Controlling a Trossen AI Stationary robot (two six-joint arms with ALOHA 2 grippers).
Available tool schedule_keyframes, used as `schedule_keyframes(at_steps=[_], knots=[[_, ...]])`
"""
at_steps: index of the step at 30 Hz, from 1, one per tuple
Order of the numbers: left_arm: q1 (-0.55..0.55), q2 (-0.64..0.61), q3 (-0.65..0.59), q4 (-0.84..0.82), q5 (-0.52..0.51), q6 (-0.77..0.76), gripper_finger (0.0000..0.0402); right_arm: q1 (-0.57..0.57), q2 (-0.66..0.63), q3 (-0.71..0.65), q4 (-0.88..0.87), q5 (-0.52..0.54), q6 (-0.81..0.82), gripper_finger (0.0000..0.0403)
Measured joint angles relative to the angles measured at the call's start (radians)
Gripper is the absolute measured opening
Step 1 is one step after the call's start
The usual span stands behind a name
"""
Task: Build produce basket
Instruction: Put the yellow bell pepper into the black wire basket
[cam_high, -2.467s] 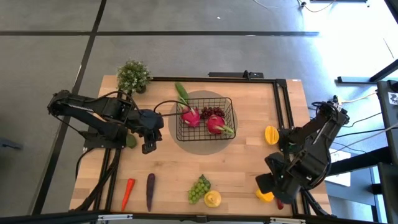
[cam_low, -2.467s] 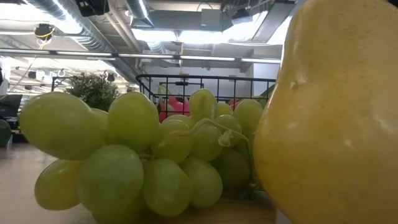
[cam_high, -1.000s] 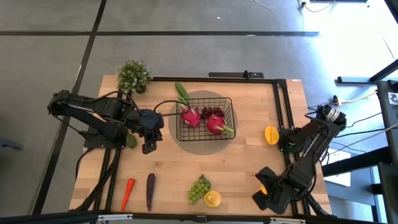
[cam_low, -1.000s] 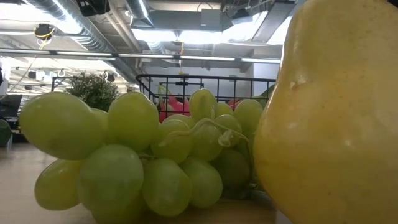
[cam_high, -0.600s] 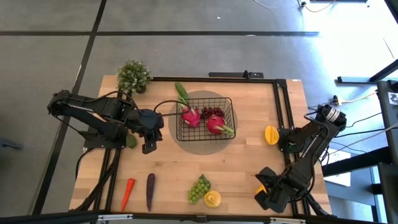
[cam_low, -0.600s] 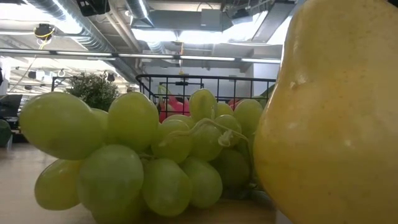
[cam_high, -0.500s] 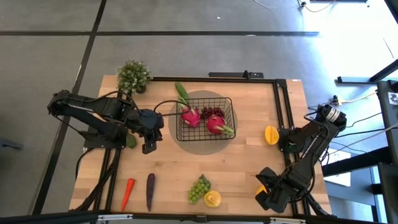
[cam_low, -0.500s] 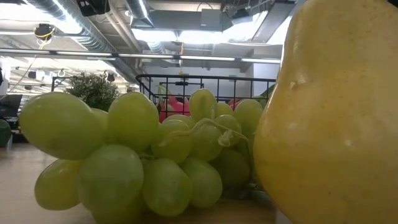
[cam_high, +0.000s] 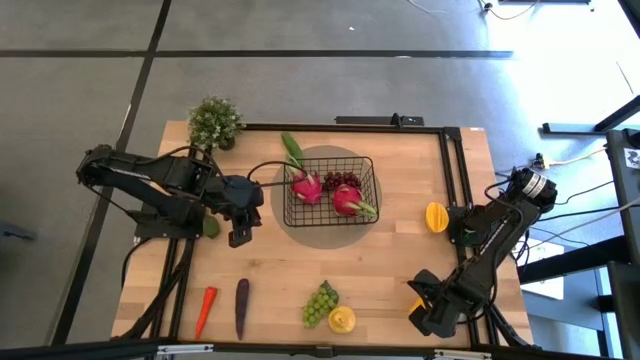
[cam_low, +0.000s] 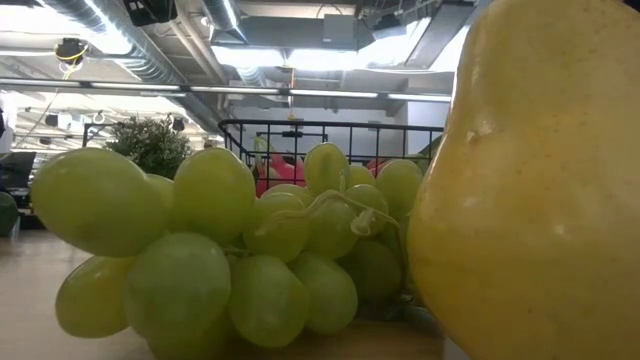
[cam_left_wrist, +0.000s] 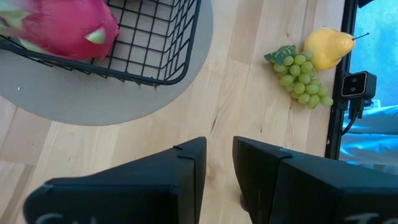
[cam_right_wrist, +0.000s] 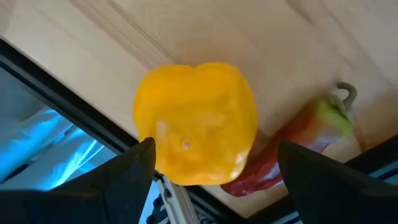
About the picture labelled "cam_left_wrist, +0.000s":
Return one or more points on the green grape bunch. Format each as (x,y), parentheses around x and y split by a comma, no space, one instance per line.
(300,81)

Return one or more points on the black aluminium table frame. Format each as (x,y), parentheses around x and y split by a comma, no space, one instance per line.
(335,124)

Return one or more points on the pink dragon fruit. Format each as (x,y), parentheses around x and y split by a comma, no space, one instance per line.
(62,28)

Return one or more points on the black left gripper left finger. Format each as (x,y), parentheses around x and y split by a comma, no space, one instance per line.
(140,186)

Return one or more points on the round grey mat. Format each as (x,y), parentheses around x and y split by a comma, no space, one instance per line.
(93,99)

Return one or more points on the yellow pear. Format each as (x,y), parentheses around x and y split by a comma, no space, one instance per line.
(326,46)

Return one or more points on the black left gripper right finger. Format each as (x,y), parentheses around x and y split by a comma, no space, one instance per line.
(311,193)

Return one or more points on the black table-level camera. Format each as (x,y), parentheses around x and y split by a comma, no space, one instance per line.
(357,84)

